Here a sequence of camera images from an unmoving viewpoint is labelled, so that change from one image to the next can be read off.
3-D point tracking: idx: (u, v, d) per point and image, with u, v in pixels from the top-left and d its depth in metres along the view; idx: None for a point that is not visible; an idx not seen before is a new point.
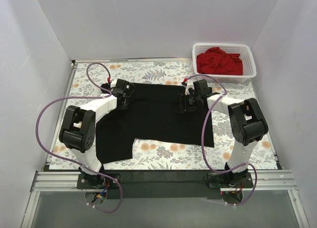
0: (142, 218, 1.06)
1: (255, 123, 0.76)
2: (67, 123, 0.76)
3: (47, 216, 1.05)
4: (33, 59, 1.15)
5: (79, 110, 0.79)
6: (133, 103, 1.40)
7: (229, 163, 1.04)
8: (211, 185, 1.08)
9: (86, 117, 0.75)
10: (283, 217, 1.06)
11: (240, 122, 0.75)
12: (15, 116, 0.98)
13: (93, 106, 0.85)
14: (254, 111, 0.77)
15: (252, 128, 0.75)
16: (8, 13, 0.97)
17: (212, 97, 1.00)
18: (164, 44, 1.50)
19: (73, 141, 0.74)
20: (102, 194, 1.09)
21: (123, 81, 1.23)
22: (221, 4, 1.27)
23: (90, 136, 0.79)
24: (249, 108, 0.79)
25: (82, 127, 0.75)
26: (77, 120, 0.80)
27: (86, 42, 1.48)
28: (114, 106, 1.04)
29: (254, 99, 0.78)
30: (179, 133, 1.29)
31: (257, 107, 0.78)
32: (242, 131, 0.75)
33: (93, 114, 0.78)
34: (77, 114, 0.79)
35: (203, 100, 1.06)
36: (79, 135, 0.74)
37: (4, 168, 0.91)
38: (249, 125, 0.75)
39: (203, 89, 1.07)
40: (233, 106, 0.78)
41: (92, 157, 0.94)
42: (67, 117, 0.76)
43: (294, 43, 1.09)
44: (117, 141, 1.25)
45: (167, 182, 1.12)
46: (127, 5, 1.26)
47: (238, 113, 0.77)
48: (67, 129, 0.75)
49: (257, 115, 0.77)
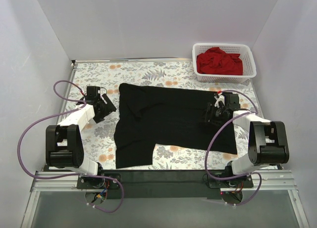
0: (142, 218, 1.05)
1: (276, 148, 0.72)
2: (51, 145, 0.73)
3: (47, 217, 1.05)
4: (33, 59, 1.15)
5: (60, 127, 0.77)
6: (154, 107, 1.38)
7: (234, 170, 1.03)
8: (211, 185, 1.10)
9: (71, 132, 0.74)
10: (283, 217, 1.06)
11: (260, 143, 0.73)
12: (15, 115, 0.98)
13: (74, 120, 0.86)
14: (278, 135, 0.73)
15: (270, 153, 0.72)
16: (7, 12, 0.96)
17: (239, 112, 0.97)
18: (164, 44, 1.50)
19: (63, 159, 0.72)
20: (102, 194, 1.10)
21: (93, 88, 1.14)
22: (221, 3, 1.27)
23: (80, 149, 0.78)
24: (274, 130, 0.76)
25: (70, 144, 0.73)
26: (60, 139, 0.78)
27: (86, 42, 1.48)
28: (90, 115, 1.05)
29: (282, 122, 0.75)
30: (201, 138, 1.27)
31: (283, 132, 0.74)
32: (258, 152, 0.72)
33: (76, 126, 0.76)
34: (59, 133, 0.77)
35: (230, 113, 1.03)
36: (69, 152, 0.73)
37: (5, 168, 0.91)
38: (268, 148, 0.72)
39: (231, 103, 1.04)
40: (255, 122, 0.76)
41: (88, 165, 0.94)
42: (50, 138, 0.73)
43: (294, 43, 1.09)
44: (136, 145, 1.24)
45: (167, 182, 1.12)
46: (127, 5, 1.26)
47: (260, 131, 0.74)
48: (54, 150, 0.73)
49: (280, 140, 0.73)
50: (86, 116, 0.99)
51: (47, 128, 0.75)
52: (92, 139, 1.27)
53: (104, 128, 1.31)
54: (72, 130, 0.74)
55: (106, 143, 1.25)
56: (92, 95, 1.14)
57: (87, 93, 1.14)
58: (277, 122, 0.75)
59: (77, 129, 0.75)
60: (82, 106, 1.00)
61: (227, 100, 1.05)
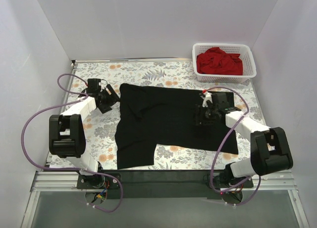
0: (142, 219, 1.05)
1: (279, 158, 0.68)
2: (54, 133, 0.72)
3: (47, 217, 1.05)
4: (33, 59, 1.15)
5: (63, 117, 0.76)
6: (153, 107, 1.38)
7: (234, 172, 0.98)
8: (211, 185, 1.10)
9: (74, 121, 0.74)
10: (283, 217, 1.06)
11: (264, 157, 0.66)
12: (15, 115, 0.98)
13: (76, 111, 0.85)
14: (281, 143, 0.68)
15: (275, 164, 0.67)
16: (7, 12, 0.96)
17: (233, 114, 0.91)
18: (164, 44, 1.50)
19: (66, 148, 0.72)
20: (102, 193, 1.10)
21: (94, 80, 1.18)
22: (221, 3, 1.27)
23: (82, 139, 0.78)
24: (275, 137, 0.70)
25: (73, 133, 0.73)
26: (63, 128, 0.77)
27: (86, 42, 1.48)
28: (93, 108, 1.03)
29: (282, 129, 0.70)
30: (200, 138, 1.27)
31: (286, 140, 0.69)
32: (264, 166, 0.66)
33: (79, 115, 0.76)
34: (61, 122, 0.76)
35: (221, 114, 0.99)
36: (72, 141, 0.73)
37: (5, 167, 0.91)
38: (272, 159, 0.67)
39: (221, 103, 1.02)
40: (257, 134, 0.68)
41: (88, 159, 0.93)
42: (53, 127, 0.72)
43: (294, 43, 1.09)
44: (134, 145, 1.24)
45: (167, 182, 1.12)
46: (128, 5, 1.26)
47: (263, 144, 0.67)
48: (57, 139, 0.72)
49: (284, 149, 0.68)
50: (88, 109, 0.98)
51: (50, 117, 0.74)
52: (92, 139, 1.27)
53: (104, 128, 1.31)
54: (74, 120, 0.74)
55: (106, 143, 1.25)
56: (94, 88, 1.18)
57: (88, 86, 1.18)
58: (279, 131, 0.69)
59: (79, 118, 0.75)
60: (84, 98, 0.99)
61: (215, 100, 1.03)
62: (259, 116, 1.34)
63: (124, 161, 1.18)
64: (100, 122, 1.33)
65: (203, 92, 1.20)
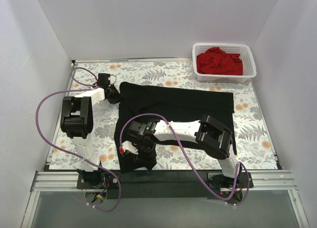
0: (142, 219, 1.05)
1: (223, 136, 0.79)
2: (66, 111, 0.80)
3: (48, 216, 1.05)
4: (33, 58, 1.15)
5: (75, 99, 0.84)
6: (152, 107, 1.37)
7: (225, 172, 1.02)
8: (211, 185, 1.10)
9: (84, 102, 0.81)
10: (283, 217, 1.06)
11: (218, 147, 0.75)
12: (15, 115, 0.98)
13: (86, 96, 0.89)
14: (216, 126, 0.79)
15: (225, 143, 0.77)
16: (7, 12, 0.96)
17: (159, 129, 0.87)
18: (164, 44, 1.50)
19: (76, 124, 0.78)
20: (102, 193, 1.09)
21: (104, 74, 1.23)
22: (221, 3, 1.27)
23: (90, 120, 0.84)
24: (208, 124, 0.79)
25: (82, 112, 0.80)
26: (73, 110, 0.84)
27: (86, 42, 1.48)
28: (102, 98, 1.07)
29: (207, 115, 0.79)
30: None
31: (215, 121, 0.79)
32: (222, 153, 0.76)
33: (89, 98, 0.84)
34: (73, 104, 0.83)
35: (149, 135, 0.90)
36: (81, 117, 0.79)
37: (5, 167, 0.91)
38: (221, 142, 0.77)
39: (139, 128, 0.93)
40: (201, 137, 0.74)
41: (91, 150, 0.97)
42: (66, 105, 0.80)
43: (294, 42, 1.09)
44: None
45: (168, 182, 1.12)
46: (128, 5, 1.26)
47: (210, 140, 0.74)
48: (68, 116, 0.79)
49: (220, 128, 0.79)
50: (98, 98, 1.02)
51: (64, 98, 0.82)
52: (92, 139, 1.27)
53: (104, 128, 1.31)
54: (84, 101, 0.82)
55: (106, 143, 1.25)
56: (104, 81, 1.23)
57: (99, 80, 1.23)
58: (208, 119, 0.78)
59: (89, 101, 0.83)
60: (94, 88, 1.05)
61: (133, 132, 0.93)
62: (259, 116, 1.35)
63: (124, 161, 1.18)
64: (100, 122, 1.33)
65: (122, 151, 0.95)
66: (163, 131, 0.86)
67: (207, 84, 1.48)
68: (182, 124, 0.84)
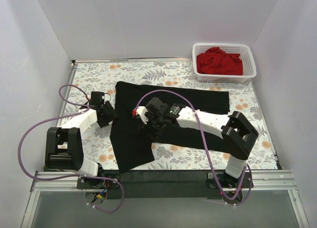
0: (142, 219, 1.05)
1: (249, 136, 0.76)
2: (51, 146, 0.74)
3: (48, 216, 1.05)
4: (33, 59, 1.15)
5: (61, 130, 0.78)
6: None
7: (233, 173, 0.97)
8: (211, 185, 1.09)
9: (72, 135, 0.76)
10: (283, 217, 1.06)
11: (242, 146, 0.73)
12: (15, 115, 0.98)
13: (75, 123, 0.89)
14: (244, 124, 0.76)
15: (249, 143, 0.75)
16: (7, 13, 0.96)
17: (183, 116, 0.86)
18: (164, 44, 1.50)
19: (63, 162, 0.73)
20: (102, 193, 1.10)
21: (97, 92, 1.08)
22: (221, 3, 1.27)
23: (79, 152, 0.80)
24: (237, 121, 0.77)
25: (70, 148, 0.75)
26: (60, 141, 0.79)
27: (86, 42, 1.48)
28: (95, 119, 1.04)
29: (238, 112, 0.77)
30: (199, 138, 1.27)
31: (244, 119, 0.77)
32: (244, 152, 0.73)
33: (76, 129, 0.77)
34: (60, 135, 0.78)
35: (170, 118, 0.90)
36: (68, 155, 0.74)
37: (5, 167, 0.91)
38: (246, 142, 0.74)
39: (161, 108, 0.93)
40: (227, 132, 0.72)
41: (86, 166, 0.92)
42: (50, 140, 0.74)
43: (294, 43, 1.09)
44: (133, 146, 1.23)
45: (168, 182, 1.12)
46: (128, 5, 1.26)
47: (236, 136, 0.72)
48: (53, 153, 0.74)
49: (248, 127, 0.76)
50: (89, 121, 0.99)
51: (49, 129, 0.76)
52: (92, 139, 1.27)
53: (104, 128, 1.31)
54: (72, 134, 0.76)
55: (106, 143, 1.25)
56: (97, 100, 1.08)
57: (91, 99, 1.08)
58: (237, 115, 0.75)
59: (78, 132, 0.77)
60: (86, 110, 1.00)
61: (153, 109, 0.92)
62: (259, 116, 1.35)
63: (123, 161, 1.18)
64: None
65: (135, 113, 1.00)
66: (187, 117, 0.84)
67: (208, 84, 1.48)
68: (208, 115, 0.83)
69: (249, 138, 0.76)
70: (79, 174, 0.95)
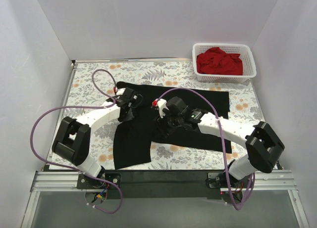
0: (142, 219, 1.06)
1: (275, 148, 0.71)
2: (61, 134, 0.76)
3: (48, 216, 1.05)
4: (34, 59, 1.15)
5: (76, 122, 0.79)
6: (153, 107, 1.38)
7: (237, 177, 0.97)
8: (211, 185, 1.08)
9: (81, 131, 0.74)
10: (283, 218, 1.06)
11: (265, 158, 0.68)
12: (15, 115, 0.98)
13: (91, 119, 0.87)
14: (270, 135, 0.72)
15: (274, 156, 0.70)
16: (7, 13, 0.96)
17: (205, 121, 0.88)
18: (164, 44, 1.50)
19: (66, 154, 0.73)
20: (102, 194, 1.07)
21: (131, 90, 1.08)
22: (221, 3, 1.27)
23: (85, 150, 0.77)
24: (262, 132, 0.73)
25: (76, 143, 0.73)
26: (72, 132, 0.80)
27: (87, 42, 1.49)
28: (115, 116, 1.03)
29: (264, 122, 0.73)
30: (199, 138, 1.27)
31: (271, 130, 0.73)
32: (269, 165, 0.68)
33: (88, 128, 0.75)
34: (73, 126, 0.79)
35: (191, 123, 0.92)
36: (72, 149, 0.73)
37: (5, 166, 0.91)
38: (271, 155, 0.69)
39: (183, 110, 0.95)
40: (251, 142, 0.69)
41: (90, 164, 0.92)
42: (62, 128, 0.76)
43: (294, 42, 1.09)
44: (133, 146, 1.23)
45: (167, 182, 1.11)
46: (127, 5, 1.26)
47: (261, 148, 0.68)
48: (61, 141, 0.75)
49: (274, 139, 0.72)
50: (108, 117, 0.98)
51: (66, 117, 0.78)
52: (92, 139, 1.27)
53: (104, 128, 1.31)
54: (81, 130, 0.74)
55: (106, 143, 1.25)
56: (128, 96, 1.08)
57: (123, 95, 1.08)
58: (263, 126, 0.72)
59: (87, 130, 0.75)
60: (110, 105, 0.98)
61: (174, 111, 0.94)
62: (259, 116, 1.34)
63: (124, 161, 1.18)
64: None
65: (155, 105, 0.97)
66: (209, 123, 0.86)
67: (207, 84, 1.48)
68: (232, 124, 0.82)
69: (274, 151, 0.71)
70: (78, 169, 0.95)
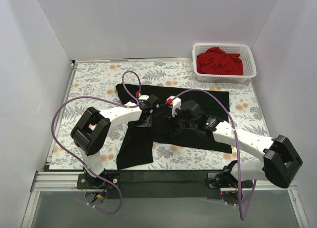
0: (142, 218, 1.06)
1: (293, 164, 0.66)
2: (82, 122, 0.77)
3: (47, 216, 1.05)
4: (33, 59, 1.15)
5: (98, 114, 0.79)
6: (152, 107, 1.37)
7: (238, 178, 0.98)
8: (211, 185, 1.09)
9: (101, 123, 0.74)
10: (283, 217, 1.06)
11: (283, 172, 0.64)
12: (15, 115, 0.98)
13: (113, 114, 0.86)
14: (290, 150, 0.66)
15: (292, 172, 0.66)
16: (7, 13, 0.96)
17: (220, 130, 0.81)
18: (164, 44, 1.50)
19: (82, 142, 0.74)
20: (102, 194, 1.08)
21: (155, 98, 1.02)
22: (221, 3, 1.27)
23: (101, 143, 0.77)
24: (280, 146, 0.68)
25: (93, 132, 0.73)
26: (93, 122, 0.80)
27: (87, 42, 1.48)
28: (135, 118, 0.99)
29: (285, 136, 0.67)
30: (199, 138, 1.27)
31: (290, 145, 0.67)
32: (286, 182, 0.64)
33: (109, 122, 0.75)
34: (95, 117, 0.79)
35: (205, 131, 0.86)
36: (88, 138, 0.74)
37: (5, 167, 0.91)
38: (289, 170, 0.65)
39: (198, 116, 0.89)
40: (270, 156, 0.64)
41: (96, 161, 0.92)
42: (84, 116, 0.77)
43: (295, 42, 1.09)
44: (133, 146, 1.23)
45: (167, 182, 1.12)
46: (127, 5, 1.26)
47: (279, 162, 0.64)
48: (81, 128, 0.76)
49: (293, 154, 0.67)
50: (129, 117, 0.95)
51: (91, 107, 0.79)
52: None
53: None
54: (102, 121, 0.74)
55: (106, 143, 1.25)
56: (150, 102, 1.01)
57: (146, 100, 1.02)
58: (283, 140, 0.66)
59: (107, 124, 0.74)
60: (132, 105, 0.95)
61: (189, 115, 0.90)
62: (259, 116, 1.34)
63: (124, 161, 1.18)
64: None
65: (170, 103, 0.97)
66: (224, 133, 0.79)
67: (207, 84, 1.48)
68: (249, 135, 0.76)
69: (290, 166, 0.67)
70: (85, 165, 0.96)
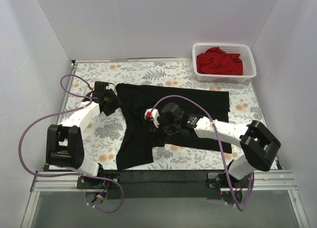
0: (141, 218, 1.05)
1: (271, 146, 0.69)
2: (52, 144, 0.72)
3: (47, 217, 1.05)
4: (33, 59, 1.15)
5: (62, 127, 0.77)
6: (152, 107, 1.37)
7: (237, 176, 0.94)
8: (211, 185, 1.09)
9: (72, 135, 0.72)
10: (283, 218, 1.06)
11: (262, 155, 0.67)
12: (15, 115, 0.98)
13: (77, 120, 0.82)
14: (264, 133, 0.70)
15: (271, 153, 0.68)
16: (7, 13, 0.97)
17: (200, 125, 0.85)
18: (164, 44, 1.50)
19: (63, 160, 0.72)
20: (102, 193, 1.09)
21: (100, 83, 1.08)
22: (221, 3, 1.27)
23: (80, 150, 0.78)
24: (256, 131, 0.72)
25: (71, 146, 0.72)
26: (61, 139, 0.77)
27: (86, 42, 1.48)
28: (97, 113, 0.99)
29: (258, 120, 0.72)
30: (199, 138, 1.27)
31: (264, 128, 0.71)
32: (266, 163, 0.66)
33: (78, 128, 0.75)
34: (60, 132, 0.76)
35: (187, 129, 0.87)
36: (68, 154, 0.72)
37: (5, 166, 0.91)
38: (267, 152, 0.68)
39: (180, 115, 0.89)
40: (246, 141, 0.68)
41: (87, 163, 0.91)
42: (51, 139, 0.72)
43: (294, 42, 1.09)
44: (133, 146, 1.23)
45: (167, 182, 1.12)
46: (127, 5, 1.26)
47: (255, 146, 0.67)
48: (54, 150, 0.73)
49: (269, 137, 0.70)
50: (91, 116, 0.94)
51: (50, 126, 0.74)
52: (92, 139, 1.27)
53: (104, 128, 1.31)
54: (73, 131, 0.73)
55: (106, 143, 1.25)
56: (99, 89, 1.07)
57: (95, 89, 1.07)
58: (256, 124, 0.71)
59: (78, 131, 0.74)
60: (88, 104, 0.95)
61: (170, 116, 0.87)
62: (259, 116, 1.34)
63: (123, 161, 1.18)
64: (100, 122, 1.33)
65: (149, 115, 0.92)
66: (204, 127, 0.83)
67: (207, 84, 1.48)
68: (225, 124, 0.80)
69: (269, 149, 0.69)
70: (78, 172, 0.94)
